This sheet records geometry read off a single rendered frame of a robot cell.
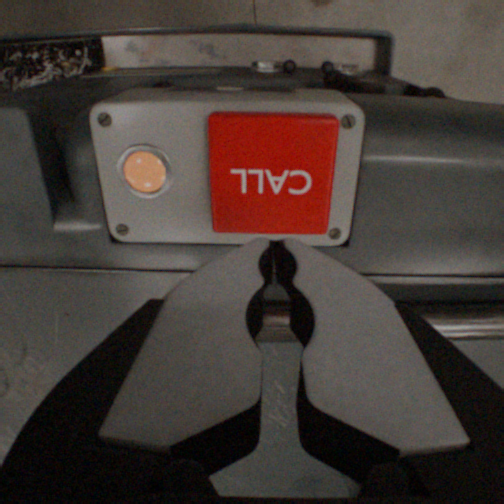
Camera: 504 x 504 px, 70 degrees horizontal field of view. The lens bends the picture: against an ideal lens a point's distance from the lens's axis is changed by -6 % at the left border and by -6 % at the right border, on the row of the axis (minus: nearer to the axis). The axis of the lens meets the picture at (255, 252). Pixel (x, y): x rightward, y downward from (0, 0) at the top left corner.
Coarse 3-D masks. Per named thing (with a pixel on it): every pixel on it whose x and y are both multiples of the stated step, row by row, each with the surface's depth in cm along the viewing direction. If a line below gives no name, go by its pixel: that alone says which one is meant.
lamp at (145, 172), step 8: (144, 152) 19; (128, 160) 19; (136, 160) 19; (144, 160) 19; (152, 160) 19; (128, 168) 19; (136, 168) 19; (144, 168) 19; (152, 168) 19; (160, 168) 19; (128, 176) 19; (136, 176) 19; (144, 176) 19; (152, 176) 19; (160, 176) 19; (136, 184) 19; (144, 184) 19; (152, 184) 19; (160, 184) 19
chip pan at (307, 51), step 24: (120, 48) 79; (144, 48) 79; (168, 48) 79; (192, 48) 79; (216, 48) 79; (240, 48) 79; (264, 48) 79; (288, 48) 79; (312, 48) 78; (336, 48) 78; (360, 48) 78
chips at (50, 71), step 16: (0, 48) 77; (16, 48) 77; (32, 48) 77; (48, 48) 77; (64, 48) 78; (80, 48) 78; (96, 48) 78; (0, 64) 76; (16, 64) 76; (32, 64) 77; (48, 64) 75; (64, 64) 78; (80, 64) 78; (96, 64) 78; (0, 80) 79; (16, 80) 77; (32, 80) 79; (48, 80) 80
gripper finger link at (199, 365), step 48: (192, 288) 10; (240, 288) 10; (192, 336) 8; (240, 336) 8; (144, 384) 7; (192, 384) 7; (240, 384) 7; (144, 432) 6; (192, 432) 6; (240, 432) 7
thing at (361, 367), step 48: (288, 240) 12; (288, 288) 12; (336, 288) 10; (336, 336) 8; (384, 336) 8; (336, 384) 7; (384, 384) 7; (432, 384) 7; (336, 432) 7; (384, 432) 6; (432, 432) 6
